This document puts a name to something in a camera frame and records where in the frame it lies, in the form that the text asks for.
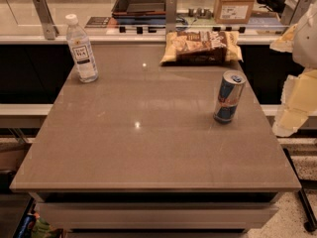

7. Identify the left metal glass bracket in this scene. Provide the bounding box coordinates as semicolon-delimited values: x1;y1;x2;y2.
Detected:
32;0;59;40

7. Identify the metal glass bracket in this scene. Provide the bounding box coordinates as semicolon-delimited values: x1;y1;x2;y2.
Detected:
165;0;177;33
280;0;315;25
32;0;59;40

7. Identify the green bag in bin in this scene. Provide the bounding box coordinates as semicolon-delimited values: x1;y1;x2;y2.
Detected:
31;218;62;238

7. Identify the white table drawer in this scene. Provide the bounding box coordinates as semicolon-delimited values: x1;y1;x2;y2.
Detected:
36;203;278;230

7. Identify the cardboard box with label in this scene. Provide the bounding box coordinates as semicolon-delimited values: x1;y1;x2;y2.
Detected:
213;0;255;24

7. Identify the blue can in bin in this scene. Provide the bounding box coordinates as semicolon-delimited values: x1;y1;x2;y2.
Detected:
14;214;36;238

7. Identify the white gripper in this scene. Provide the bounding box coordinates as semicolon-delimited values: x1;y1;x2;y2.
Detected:
269;4;317;137

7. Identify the clear plastic water bottle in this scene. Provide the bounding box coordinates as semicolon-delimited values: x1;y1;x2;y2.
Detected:
65;14;98;82

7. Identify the open dark tray box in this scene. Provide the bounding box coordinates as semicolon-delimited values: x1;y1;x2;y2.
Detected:
112;0;166;18

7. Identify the middle metal glass bracket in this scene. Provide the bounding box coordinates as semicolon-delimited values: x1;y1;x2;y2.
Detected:
165;0;177;33

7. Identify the right metal glass bracket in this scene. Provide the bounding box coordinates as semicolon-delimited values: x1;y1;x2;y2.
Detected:
280;0;315;25

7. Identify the yellow brown chip bag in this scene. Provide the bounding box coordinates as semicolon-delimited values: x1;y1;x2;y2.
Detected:
160;31;242;64

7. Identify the redbull can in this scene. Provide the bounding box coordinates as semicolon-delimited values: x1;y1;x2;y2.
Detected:
214;69;247;124

